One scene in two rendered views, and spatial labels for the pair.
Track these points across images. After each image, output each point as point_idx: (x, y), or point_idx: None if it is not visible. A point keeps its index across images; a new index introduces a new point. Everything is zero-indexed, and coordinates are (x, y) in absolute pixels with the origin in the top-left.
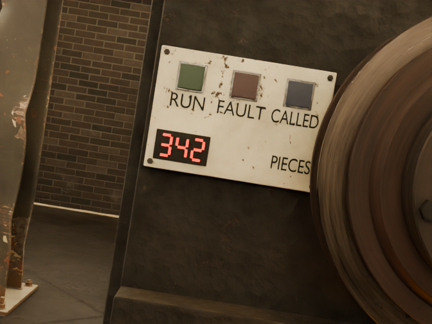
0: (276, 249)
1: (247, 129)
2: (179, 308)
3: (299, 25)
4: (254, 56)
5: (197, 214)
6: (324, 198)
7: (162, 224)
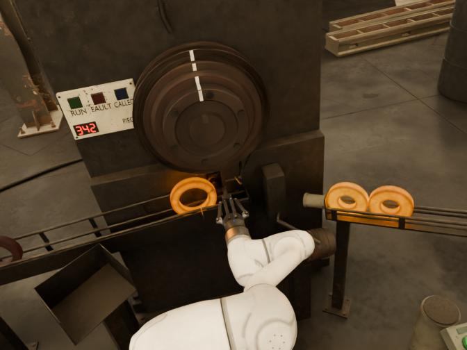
0: (141, 146)
1: (108, 113)
2: (115, 181)
3: (108, 64)
4: (96, 82)
5: (105, 146)
6: (142, 143)
7: (94, 153)
